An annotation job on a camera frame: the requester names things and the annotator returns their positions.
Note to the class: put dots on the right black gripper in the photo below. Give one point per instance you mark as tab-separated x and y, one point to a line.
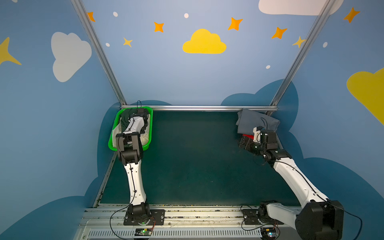
246	143

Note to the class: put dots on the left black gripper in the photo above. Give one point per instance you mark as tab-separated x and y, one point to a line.
139	111

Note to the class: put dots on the dark green t-shirt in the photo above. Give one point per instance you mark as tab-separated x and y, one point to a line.
125	117

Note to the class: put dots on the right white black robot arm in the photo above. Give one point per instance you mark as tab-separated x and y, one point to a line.
319	218

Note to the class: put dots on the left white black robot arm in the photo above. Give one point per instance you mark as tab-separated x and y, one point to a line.
130	153

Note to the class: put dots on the folded red t-shirt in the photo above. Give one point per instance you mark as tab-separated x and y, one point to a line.
249	136

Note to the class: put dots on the green plastic basket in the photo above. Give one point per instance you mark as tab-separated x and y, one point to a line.
111	141

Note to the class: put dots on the folded grey t-shirt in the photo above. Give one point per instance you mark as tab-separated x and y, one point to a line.
248	120

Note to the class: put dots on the cream white t-shirt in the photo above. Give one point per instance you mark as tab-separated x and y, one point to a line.
136	125

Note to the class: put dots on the right small circuit board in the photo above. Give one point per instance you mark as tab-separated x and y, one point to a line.
268	233

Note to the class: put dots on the small circuit board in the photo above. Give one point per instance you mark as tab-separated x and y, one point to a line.
268	233
143	232

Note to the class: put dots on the left small circuit board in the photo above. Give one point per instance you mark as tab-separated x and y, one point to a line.
143	232

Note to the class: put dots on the horizontal aluminium back rail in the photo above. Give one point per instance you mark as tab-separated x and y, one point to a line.
211	108

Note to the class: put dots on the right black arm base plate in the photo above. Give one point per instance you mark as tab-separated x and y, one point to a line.
253	217

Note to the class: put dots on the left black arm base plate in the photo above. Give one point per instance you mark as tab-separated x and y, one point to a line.
156	217

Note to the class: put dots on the aluminium front mounting rail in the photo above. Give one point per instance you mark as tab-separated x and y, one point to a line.
181	223

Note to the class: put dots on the left diagonal aluminium post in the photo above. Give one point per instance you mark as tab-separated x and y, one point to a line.
88	26

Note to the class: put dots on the diagonal aluminium post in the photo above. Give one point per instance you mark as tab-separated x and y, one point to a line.
88	26
304	50

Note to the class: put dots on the right diagonal aluminium post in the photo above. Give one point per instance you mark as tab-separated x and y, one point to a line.
304	50

